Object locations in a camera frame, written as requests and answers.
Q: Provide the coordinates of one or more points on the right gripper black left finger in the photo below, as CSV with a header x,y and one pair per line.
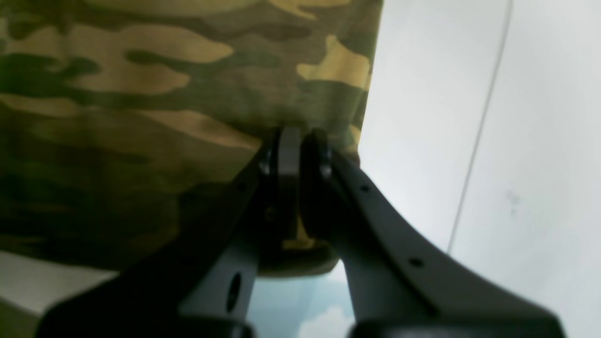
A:
x,y
205,275

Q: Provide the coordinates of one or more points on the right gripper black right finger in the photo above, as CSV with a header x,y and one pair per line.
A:
x,y
393,272

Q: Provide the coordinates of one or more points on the camouflage t-shirt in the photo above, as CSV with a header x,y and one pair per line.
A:
x,y
110,109

